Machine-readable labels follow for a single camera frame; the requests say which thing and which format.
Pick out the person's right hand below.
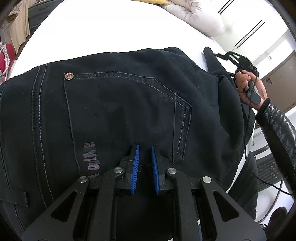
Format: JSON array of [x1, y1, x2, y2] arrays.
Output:
[[234, 69, 271, 111]]

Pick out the yellow patterned pillow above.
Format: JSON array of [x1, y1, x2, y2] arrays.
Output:
[[137, 0, 170, 6]]

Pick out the rolled white duvet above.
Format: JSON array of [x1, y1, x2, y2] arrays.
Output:
[[161, 0, 225, 37]]

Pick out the red and white heater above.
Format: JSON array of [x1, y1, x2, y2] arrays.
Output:
[[0, 42, 15, 83]]

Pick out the beige curtain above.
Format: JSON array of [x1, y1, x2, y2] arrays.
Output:
[[8, 0, 32, 54]]

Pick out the black leather jacket sleeve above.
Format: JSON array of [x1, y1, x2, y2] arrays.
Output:
[[256, 98, 295, 196]]

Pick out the dark grey nightstand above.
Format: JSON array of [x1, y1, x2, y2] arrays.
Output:
[[28, 0, 62, 29]]

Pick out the white wardrobe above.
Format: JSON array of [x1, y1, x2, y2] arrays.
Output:
[[210, 0, 288, 62]]

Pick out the bed with white sheet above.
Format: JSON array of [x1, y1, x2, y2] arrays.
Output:
[[6, 0, 273, 223]]

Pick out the black denim pants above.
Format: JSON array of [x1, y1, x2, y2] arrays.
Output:
[[1, 48, 257, 240]]

